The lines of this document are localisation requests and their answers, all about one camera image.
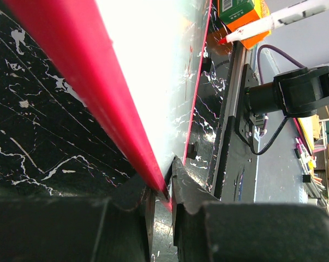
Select aluminium rail frame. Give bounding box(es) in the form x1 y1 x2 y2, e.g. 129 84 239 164
206 43 247 198

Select red whiteboard marker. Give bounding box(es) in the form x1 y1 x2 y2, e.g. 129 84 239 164
218 0 329 45

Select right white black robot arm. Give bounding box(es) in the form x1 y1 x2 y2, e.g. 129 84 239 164
244 65 329 118

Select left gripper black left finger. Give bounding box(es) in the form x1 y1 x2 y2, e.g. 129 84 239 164
106 175 155 261

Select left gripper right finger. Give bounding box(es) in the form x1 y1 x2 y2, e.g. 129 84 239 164
171 156 216 261

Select markers on background shelf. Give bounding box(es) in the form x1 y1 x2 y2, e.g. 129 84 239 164
294 137 316 176

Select orange yellow tag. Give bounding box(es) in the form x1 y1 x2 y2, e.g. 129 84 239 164
217 0 271 50

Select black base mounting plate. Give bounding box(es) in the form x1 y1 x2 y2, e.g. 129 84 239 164
207 64 259 203

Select pink framed whiteboard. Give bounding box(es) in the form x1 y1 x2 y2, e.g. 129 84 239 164
3 0 213 212

